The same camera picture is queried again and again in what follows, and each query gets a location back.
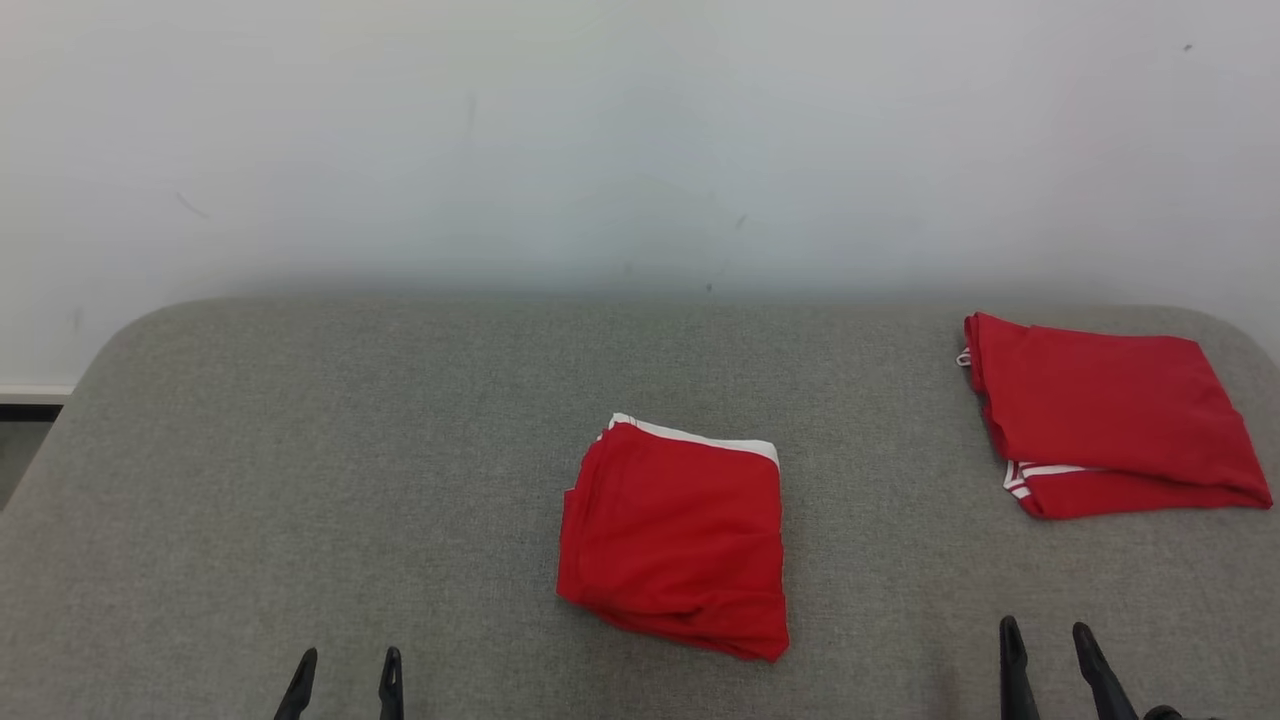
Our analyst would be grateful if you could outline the red shirt with striped trim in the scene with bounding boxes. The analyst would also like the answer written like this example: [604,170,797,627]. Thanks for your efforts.
[957,312,1274,521]

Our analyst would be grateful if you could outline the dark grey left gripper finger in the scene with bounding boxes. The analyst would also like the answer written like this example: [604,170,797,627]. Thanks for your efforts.
[274,648,319,720]
[378,646,405,720]

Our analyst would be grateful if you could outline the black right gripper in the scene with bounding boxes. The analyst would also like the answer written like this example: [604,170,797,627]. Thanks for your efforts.
[998,615,1221,720]

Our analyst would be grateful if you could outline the red shorts with white band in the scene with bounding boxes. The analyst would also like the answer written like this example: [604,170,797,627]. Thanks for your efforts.
[556,412,791,663]

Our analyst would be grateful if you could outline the white and black baseboard strip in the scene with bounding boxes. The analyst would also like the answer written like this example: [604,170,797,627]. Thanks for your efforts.
[0,384,77,422]

